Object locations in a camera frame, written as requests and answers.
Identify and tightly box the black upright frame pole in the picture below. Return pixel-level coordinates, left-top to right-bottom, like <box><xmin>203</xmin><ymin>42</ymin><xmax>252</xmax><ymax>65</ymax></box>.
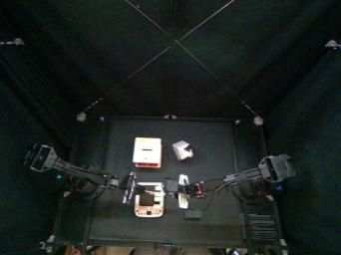
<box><xmin>169</xmin><ymin>0</ymin><xmax>177</xmax><ymax>118</ymax></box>

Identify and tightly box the speckled sushi block red centre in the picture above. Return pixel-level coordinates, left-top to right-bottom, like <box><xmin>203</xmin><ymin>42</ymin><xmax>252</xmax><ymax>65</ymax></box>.
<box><xmin>183</xmin><ymin>209</ymin><xmax>203</xmax><ymax>220</ymax></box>

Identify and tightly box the thin diagonal brace cord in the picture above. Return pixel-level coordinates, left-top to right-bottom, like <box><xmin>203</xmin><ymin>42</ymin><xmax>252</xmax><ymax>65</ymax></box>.
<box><xmin>125</xmin><ymin>0</ymin><xmax>260</xmax><ymax>118</ymax></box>
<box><xmin>81</xmin><ymin>0</ymin><xmax>235</xmax><ymax>114</ymax></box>

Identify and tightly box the white toy tablet device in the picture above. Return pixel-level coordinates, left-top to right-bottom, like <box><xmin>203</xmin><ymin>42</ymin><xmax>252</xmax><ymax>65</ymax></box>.
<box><xmin>133</xmin><ymin>180</ymin><xmax>167</xmax><ymax>219</ymax></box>

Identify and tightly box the red and white box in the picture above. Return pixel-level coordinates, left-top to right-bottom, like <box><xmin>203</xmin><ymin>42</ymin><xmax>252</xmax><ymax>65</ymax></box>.
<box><xmin>132</xmin><ymin>136</ymin><xmax>163</xmax><ymax>164</ymax></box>

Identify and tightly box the black ribbed plate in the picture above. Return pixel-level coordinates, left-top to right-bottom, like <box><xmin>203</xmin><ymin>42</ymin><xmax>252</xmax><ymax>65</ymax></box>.
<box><xmin>242</xmin><ymin>202</ymin><xmax>279</xmax><ymax>247</ymax></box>

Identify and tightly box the pale wooden knife holder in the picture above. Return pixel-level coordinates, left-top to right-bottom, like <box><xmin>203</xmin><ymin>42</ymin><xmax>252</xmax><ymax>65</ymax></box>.
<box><xmin>169</xmin><ymin>139</ymin><xmax>195</xmax><ymax>162</ymax></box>

